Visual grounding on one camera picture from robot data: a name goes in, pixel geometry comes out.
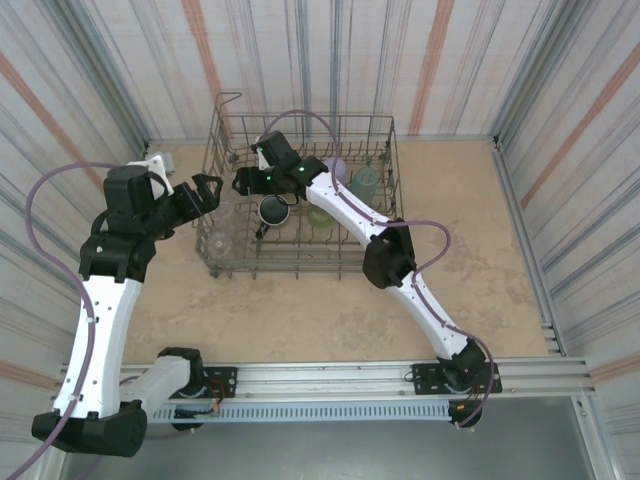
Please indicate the black mug with purple rim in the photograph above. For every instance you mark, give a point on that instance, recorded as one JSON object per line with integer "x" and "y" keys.
{"x": 272, "y": 209}

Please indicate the purple plastic cup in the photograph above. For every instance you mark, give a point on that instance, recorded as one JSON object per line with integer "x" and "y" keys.
{"x": 337, "y": 167}

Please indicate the lime green plastic cup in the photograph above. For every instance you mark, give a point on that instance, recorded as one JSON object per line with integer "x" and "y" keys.
{"x": 320, "y": 220}

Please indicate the teal translucent plastic cup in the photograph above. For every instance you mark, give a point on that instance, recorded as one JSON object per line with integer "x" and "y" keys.
{"x": 364, "y": 185}

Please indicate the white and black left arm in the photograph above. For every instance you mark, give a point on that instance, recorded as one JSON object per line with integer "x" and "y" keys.
{"x": 100, "y": 350}

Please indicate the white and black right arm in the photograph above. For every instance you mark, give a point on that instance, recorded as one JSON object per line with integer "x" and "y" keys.
{"x": 390, "y": 255}

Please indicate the grey metal panel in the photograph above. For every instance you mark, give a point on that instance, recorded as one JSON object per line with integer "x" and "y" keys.
{"x": 320, "y": 455}

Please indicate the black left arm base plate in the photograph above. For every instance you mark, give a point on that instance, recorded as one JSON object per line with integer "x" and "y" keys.
{"x": 225, "y": 375}

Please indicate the aluminium mounting rail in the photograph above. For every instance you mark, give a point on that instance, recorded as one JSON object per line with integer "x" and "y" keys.
{"x": 325, "y": 377}

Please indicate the aluminium side rail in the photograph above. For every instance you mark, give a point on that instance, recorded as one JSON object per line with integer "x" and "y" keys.
{"x": 511, "y": 190}

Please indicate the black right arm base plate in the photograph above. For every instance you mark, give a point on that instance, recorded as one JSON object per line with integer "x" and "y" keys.
{"x": 425, "y": 375}

